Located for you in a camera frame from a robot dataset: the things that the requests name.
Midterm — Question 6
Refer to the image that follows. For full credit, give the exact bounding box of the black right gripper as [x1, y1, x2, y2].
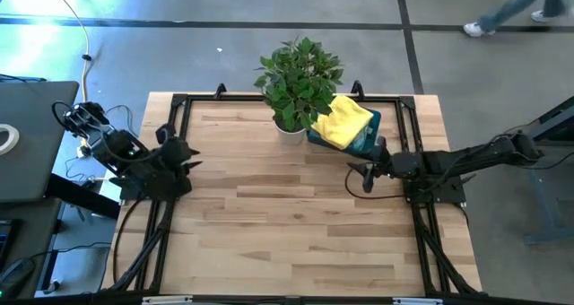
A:
[347, 150, 426, 195]

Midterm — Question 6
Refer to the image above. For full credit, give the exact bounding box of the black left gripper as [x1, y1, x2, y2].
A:
[159, 136, 204, 175]

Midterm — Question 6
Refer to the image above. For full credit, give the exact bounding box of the teal plastic bin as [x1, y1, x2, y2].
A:
[307, 99, 383, 161]

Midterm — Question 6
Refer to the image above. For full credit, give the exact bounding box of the yellow microfiber towel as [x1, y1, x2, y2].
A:
[310, 94, 375, 151]

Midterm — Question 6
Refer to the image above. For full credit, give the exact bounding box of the white box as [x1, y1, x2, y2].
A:
[98, 166, 127, 204]

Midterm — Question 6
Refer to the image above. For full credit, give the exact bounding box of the green plant in white pot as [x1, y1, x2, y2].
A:
[253, 35, 345, 146]

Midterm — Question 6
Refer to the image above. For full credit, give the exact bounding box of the black desk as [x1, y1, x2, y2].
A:
[0, 173, 122, 297]

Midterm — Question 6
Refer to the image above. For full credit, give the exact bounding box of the white tape roll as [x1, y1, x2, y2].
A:
[0, 123, 21, 156]

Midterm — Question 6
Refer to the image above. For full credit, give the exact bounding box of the black keyboard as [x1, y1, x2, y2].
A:
[0, 218, 20, 270]

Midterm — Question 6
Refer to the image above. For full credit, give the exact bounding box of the black computer mouse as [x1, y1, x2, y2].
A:
[0, 257, 36, 293]

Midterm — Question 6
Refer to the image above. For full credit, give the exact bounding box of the person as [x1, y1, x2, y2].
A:
[463, 0, 574, 39]

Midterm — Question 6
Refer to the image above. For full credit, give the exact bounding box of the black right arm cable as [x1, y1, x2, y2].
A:
[344, 168, 407, 201]

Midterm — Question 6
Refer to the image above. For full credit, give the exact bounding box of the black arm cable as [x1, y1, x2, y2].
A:
[344, 168, 407, 201]
[50, 100, 162, 165]

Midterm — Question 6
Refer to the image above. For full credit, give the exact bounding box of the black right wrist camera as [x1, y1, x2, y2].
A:
[372, 135, 390, 161]

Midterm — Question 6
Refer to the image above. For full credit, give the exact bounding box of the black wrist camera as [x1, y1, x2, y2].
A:
[372, 135, 390, 161]
[154, 123, 177, 145]

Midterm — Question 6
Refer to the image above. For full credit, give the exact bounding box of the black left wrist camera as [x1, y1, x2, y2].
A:
[154, 123, 177, 145]

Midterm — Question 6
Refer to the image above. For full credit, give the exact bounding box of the black aluminium table frame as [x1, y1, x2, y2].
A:
[100, 79, 484, 305]

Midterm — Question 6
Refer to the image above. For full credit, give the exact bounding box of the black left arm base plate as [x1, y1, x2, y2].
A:
[109, 168, 180, 202]

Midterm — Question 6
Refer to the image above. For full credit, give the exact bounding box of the black floor cable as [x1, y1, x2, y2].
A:
[66, 103, 139, 180]
[501, 123, 574, 171]

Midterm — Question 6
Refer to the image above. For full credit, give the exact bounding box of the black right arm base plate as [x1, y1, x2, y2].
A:
[401, 168, 467, 205]

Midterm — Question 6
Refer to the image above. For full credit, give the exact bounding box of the yellow floor cable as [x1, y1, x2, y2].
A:
[47, 0, 92, 149]

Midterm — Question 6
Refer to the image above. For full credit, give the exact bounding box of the silver bracket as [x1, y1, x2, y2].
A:
[141, 295, 195, 305]
[392, 297, 444, 305]

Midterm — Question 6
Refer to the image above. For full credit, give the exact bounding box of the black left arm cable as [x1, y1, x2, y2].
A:
[50, 100, 162, 165]

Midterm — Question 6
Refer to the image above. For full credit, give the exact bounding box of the grey metal table frame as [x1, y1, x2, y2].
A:
[495, 96, 574, 246]

